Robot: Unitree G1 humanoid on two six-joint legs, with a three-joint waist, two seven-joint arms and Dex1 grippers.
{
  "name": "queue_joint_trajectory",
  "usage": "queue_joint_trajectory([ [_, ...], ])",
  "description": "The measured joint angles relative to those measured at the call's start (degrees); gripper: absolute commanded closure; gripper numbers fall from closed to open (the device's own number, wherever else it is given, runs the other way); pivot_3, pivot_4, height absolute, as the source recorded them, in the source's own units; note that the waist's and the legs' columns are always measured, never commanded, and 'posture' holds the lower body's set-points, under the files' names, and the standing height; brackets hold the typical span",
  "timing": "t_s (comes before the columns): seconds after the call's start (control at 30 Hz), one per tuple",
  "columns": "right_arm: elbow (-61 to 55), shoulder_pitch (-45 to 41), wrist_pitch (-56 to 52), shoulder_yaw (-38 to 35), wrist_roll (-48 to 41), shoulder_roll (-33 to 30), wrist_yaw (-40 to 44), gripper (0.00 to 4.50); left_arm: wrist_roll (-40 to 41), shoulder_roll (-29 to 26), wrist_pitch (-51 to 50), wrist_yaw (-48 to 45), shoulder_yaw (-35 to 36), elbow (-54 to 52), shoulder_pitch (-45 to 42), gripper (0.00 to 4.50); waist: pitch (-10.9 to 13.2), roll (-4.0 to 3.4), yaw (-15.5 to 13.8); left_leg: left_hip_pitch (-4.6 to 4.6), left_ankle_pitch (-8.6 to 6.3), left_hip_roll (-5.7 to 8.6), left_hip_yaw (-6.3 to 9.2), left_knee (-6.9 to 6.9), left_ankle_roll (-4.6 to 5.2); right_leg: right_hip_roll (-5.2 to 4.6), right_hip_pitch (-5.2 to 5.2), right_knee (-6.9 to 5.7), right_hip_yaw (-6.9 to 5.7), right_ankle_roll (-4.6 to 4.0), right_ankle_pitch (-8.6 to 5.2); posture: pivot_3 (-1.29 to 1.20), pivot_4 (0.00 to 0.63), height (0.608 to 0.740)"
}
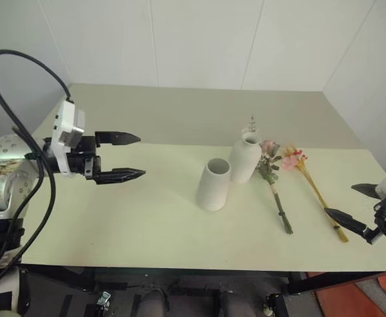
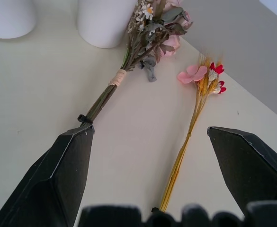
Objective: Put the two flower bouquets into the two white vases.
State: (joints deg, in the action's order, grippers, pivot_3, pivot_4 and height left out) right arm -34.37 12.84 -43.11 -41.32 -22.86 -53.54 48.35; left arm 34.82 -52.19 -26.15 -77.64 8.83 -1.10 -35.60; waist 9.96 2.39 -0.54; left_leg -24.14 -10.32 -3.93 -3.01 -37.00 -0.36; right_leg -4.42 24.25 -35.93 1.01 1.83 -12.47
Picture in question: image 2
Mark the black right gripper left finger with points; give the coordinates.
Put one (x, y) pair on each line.
(57, 175)

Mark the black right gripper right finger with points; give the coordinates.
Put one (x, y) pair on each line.
(244, 160)

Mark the white ceramic vase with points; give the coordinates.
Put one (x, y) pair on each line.
(105, 22)
(8, 17)

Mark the yellow wheat red flower bouquet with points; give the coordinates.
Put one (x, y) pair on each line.
(199, 99)

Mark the pink rose daisy bouquet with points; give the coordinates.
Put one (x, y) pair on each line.
(143, 45)

